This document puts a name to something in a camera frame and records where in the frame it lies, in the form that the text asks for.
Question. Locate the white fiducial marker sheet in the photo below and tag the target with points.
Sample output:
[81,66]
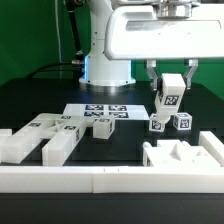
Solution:
[121,112]

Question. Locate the white right fence bar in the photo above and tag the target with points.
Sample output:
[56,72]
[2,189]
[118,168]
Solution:
[213,145]

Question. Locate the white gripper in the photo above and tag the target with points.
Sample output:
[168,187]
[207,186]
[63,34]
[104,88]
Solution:
[135,33]

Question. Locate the white left fence block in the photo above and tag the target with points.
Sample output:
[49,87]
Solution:
[4,135]

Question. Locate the white tagged cube right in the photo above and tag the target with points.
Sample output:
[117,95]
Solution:
[182,121]

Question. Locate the white chair seat part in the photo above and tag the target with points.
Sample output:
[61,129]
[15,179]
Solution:
[176,153]

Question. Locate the white chair back part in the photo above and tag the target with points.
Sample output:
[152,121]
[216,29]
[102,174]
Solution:
[63,133]

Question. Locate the white tagged cube left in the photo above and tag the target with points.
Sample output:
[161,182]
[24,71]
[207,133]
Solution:
[154,125]

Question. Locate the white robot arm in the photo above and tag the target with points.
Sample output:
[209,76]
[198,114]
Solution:
[164,9]

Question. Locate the white front fence bar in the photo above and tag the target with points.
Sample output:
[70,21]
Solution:
[38,179]

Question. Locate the white fence bar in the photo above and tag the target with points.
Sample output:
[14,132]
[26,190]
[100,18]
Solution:
[38,179]
[213,145]

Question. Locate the white tagged cube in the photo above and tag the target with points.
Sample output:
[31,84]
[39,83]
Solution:
[182,121]
[154,125]

